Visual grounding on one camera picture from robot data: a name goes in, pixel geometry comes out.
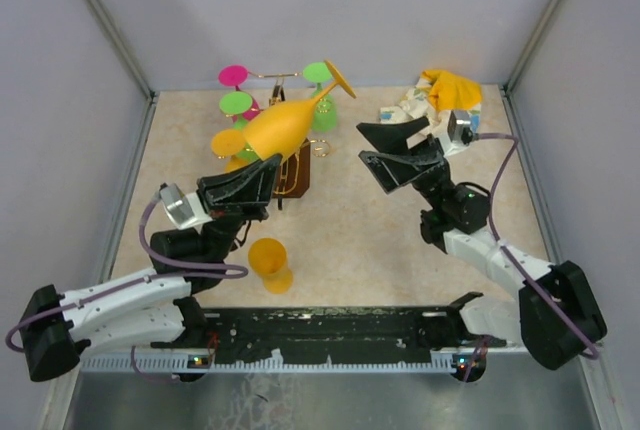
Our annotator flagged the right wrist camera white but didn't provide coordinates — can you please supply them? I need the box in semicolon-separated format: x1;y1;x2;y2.
436;110;475;157

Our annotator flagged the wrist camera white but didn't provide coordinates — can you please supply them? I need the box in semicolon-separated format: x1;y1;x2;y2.
436;110;475;157
159;183;212;230

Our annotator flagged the orange wine glass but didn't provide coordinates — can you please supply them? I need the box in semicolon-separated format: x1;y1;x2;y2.
248;238;293;294
210;128;249;173
243;60;356;160

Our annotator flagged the green wine glass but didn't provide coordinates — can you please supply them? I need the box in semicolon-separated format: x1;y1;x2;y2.
211;90;259;163
302;62;337;133

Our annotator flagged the green wine glass front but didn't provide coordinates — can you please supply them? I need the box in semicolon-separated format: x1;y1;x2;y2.
302;62;337;133

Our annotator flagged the orange wine glass front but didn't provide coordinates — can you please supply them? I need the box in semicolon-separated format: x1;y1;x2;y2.
248;238;293;294

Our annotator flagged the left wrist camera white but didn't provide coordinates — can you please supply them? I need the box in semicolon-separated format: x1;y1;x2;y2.
159;183;212;230

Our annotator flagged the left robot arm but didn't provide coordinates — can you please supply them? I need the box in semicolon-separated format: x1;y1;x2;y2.
5;154;282;382

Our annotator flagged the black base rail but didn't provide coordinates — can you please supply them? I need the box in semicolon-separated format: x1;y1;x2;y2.
136;303;479;381

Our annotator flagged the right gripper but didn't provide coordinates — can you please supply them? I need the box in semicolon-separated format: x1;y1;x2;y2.
357;117;455;213

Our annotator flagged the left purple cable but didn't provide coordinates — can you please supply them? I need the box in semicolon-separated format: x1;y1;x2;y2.
4;197;250;384

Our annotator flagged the pink wine glass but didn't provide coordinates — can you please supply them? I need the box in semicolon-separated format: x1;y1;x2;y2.
218;65;260;122

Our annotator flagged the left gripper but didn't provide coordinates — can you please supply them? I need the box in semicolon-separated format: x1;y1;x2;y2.
197;152;283;262

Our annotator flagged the gold wine glass rack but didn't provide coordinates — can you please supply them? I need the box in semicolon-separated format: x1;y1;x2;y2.
220;61;336;202

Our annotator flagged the yellow patterned cloth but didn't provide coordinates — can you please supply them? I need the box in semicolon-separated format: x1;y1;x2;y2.
379;69;483;136

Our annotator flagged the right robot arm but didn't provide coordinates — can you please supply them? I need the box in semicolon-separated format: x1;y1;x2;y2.
356;111;607;370

